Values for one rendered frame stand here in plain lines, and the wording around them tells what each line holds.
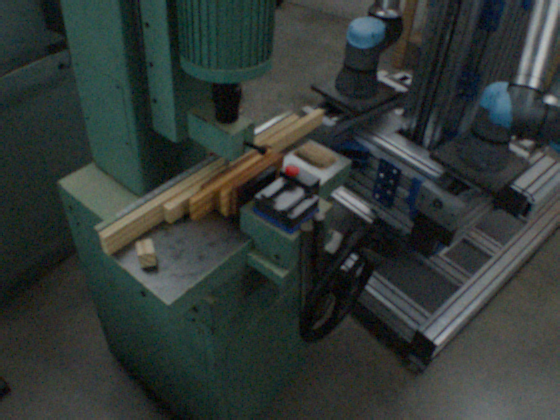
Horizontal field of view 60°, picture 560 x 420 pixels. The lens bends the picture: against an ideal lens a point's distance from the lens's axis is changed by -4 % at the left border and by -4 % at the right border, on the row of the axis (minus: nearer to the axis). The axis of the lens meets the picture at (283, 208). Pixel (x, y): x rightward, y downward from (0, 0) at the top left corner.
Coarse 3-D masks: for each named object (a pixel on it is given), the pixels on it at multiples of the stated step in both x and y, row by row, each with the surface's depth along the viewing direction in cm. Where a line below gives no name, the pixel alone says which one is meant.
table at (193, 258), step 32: (288, 160) 123; (320, 192) 118; (160, 224) 104; (192, 224) 104; (224, 224) 105; (128, 256) 96; (160, 256) 97; (192, 256) 98; (224, 256) 98; (256, 256) 103; (160, 288) 91; (192, 288) 93
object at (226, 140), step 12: (192, 108) 106; (204, 108) 106; (192, 120) 106; (204, 120) 103; (216, 120) 103; (240, 120) 104; (192, 132) 108; (204, 132) 105; (216, 132) 103; (228, 132) 100; (240, 132) 101; (252, 132) 105; (204, 144) 108; (216, 144) 105; (228, 144) 102; (240, 144) 103; (228, 156) 104; (240, 156) 105
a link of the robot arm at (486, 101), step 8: (488, 88) 131; (496, 88) 130; (504, 88) 130; (488, 96) 129; (480, 104) 133; (488, 104) 129; (480, 112) 133; (488, 112) 130; (480, 120) 134; (488, 120) 131; (480, 128) 134; (488, 128) 132; (496, 128) 131; (504, 128) 130; (488, 136) 133; (496, 136) 133; (504, 136) 133; (512, 136) 136; (520, 136) 131
